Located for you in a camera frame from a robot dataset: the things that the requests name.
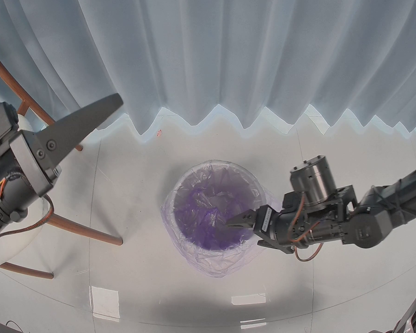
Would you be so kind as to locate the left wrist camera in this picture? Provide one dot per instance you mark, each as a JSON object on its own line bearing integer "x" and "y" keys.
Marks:
{"x": 1, "y": 125}

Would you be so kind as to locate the pale blue curtain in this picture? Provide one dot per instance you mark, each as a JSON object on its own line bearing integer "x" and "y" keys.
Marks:
{"x": 228, "y": 47}

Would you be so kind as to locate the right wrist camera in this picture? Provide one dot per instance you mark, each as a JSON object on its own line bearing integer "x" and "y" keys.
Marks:
{"x": 293, "y": 205}

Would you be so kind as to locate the white cushioned wooden chair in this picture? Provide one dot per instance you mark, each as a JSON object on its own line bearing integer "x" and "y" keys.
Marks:
{"x": 90, "y": 231}

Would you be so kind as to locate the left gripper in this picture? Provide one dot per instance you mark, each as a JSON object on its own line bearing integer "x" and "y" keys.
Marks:
{"x": 31, "y": 172}

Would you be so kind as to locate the purple plastic bag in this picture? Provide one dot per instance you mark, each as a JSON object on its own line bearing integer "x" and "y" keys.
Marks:
{"x": 208, "y": 227}

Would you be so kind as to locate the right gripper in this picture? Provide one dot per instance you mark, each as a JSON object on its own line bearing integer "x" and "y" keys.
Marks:
{"x": 284, "y": 231}

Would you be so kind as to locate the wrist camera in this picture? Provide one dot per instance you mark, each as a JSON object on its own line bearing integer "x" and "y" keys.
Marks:
{"x": 293, "y": 205}
{"x": 1, "y": 125}

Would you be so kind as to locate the white trash bin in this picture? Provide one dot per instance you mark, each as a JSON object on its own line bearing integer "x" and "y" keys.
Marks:
{"x": 180, "y": 199}

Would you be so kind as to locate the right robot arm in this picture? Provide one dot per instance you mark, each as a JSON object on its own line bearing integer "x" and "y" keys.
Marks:
{"x": 367, "y": 220}

